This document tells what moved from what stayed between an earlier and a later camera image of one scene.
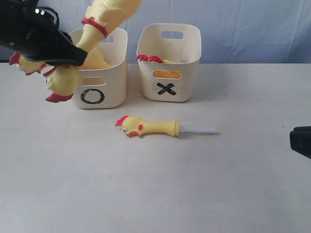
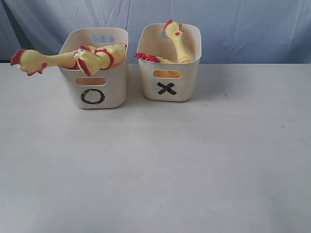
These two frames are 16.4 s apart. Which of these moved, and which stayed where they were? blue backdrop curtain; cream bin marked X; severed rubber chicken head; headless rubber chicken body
Moved: severed rubber chicken head
Stayed: blue backdrop curtain; headless rubber chicken body; cream bin marked X
